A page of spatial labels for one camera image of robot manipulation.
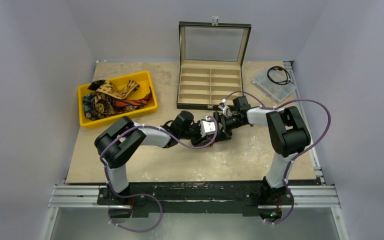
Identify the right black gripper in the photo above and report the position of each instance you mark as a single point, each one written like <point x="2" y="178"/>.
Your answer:
<point x="221" y="120"/>

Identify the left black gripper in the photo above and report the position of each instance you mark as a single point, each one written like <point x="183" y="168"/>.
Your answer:
<point x="199" y="140"/>

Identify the colourful patterned tie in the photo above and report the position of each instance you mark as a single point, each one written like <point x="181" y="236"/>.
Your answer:
<point x="207" y="141"/>

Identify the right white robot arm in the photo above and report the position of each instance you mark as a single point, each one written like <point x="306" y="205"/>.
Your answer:
<point x="289" y="135"/>

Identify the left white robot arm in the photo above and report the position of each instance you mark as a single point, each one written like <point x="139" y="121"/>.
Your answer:
<point x="119" y="142"/>

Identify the clear plastic box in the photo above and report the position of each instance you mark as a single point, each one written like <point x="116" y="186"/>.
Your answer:
<point x="276" y="82"/>

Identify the black compartment display case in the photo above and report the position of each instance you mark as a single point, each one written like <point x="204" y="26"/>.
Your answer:
<point x="211" y="56"/>

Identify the orange black striped tie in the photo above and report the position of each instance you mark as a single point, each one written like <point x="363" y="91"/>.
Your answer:
<point x="129" y="105"/>

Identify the tan patterned tie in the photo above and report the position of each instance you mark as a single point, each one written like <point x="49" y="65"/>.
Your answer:
<point x="108" y="88"/>

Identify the dark blue patterned tie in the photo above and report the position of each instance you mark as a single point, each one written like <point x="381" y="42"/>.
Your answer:
<point x="97" y="105"/>

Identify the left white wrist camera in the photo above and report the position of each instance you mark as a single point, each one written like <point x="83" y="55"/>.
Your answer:
<point x="208" y="126"/>

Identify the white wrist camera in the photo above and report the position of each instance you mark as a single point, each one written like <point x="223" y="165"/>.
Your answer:
<point x="208" y="126"/>
<point x="225" y="109"/>

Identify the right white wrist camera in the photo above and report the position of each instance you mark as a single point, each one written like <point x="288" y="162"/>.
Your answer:
<point x="225" y="109"/>

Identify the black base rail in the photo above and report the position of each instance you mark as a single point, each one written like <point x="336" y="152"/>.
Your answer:
<point x="250" y="198"/>

